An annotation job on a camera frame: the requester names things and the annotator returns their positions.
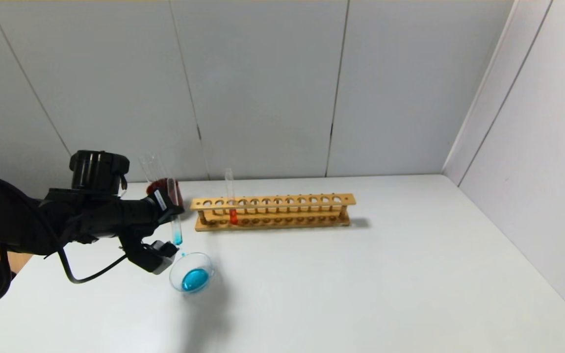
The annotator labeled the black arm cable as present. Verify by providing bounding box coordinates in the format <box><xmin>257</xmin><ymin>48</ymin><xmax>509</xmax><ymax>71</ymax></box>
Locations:
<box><xmin>59</xmin><ymin>244</ymin><xmax>129</xmax><ymax>285</ymax></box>

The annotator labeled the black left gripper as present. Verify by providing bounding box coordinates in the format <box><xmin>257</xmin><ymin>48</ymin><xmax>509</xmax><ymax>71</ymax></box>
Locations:
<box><xmin>118</xmin><ymin>184</ymin><xmax>185</xmax><ymax>229</ymax></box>

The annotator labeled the empty glass test tube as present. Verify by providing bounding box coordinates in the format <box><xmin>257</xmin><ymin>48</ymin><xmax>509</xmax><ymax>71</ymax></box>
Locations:
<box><xmin>139</xmin><ymin>155</ymin><xmax>158</xmax><ymax>183</ymax></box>
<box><xmin>150</xmin><ymin>154</ymin><xmax>168</xmax><ymax>181</ymax></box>

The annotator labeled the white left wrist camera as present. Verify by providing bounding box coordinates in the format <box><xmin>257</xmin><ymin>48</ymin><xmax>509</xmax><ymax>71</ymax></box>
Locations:
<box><xmin>135</xmin><ymin>240</ymin><xmax>180</xmax><ymax>275</ymax></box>

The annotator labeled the red plastic cup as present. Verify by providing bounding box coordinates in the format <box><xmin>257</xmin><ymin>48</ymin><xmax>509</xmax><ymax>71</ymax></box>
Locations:
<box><xmin>146</xmin><ymin>177</ymin><xmax>185</xmax><ymax>216</ymax></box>

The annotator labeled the test tube with blue pigment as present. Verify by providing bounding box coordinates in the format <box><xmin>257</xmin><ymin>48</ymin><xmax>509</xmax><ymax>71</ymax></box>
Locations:
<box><xmin>167</xmin><ymin>177</ymin><xmax>184</xmax><ymax>246</ymax></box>

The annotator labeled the test tube with red pigment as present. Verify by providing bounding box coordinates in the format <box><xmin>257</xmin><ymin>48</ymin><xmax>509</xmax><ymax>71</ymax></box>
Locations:
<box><xmin>225</xmin><ymin>168</ymin><xmax>238</xmax><ymax>226</ymax></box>

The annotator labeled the wooden test tube rack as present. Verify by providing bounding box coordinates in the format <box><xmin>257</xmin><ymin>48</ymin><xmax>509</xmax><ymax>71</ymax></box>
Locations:
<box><xmin>190</xmin><ymin>193</ymin><xmax>357</xmax><ymax>232</ymax></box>

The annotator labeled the clear glass beaker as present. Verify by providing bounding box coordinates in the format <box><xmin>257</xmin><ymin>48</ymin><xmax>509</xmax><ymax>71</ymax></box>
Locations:
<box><xmin>169</xmin><ymin>252</ymin><xmax>225</xmax><ymax>307</ymax></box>

